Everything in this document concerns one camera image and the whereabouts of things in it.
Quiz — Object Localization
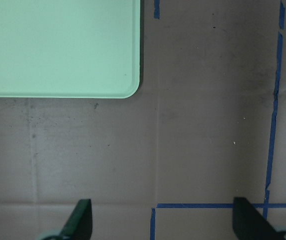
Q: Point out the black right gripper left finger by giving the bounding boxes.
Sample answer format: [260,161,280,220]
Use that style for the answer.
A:
[58,199,93,240]

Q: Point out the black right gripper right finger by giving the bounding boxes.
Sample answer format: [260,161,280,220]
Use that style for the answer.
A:
[233,197,286,240]

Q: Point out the light green tray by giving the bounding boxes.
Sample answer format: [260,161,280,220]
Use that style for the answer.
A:
[0,0,141,99]

